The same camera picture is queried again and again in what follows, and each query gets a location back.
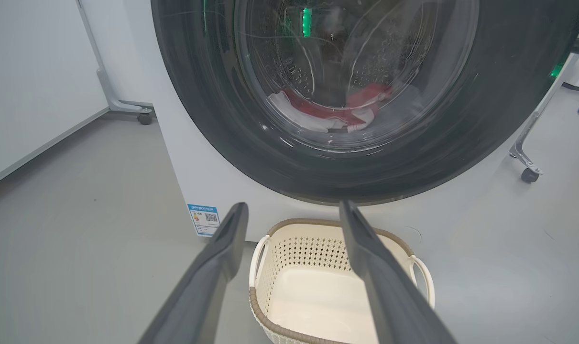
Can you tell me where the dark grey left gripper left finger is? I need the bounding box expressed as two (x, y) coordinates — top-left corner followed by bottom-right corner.
(139, 202), (249, 344)

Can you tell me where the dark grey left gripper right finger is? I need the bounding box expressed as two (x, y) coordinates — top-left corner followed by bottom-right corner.
(339, 200), (457, 344)

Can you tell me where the red white-striped garment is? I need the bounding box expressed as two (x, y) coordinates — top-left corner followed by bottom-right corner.
(345, 84), (393, 133)
(269, 88), (348, 133)

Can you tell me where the cream plastic laundry basket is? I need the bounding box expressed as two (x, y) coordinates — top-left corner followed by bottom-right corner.
(249, 218), (436, 344)

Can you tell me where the white front-load washing machine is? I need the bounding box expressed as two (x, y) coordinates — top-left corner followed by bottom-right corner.
(123, 0), (579, 249)

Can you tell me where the blue energy label sticker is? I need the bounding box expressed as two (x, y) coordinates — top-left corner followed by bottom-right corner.
(187, 204), (221, 237)

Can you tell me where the grey partition leg with caster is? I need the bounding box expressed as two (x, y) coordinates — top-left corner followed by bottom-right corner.
(509, 53), (579, 183)
(76, 0), (154, 126)

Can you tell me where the perforated steel washer drum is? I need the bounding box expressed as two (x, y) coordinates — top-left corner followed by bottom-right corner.
(236, 0), (477, 150)

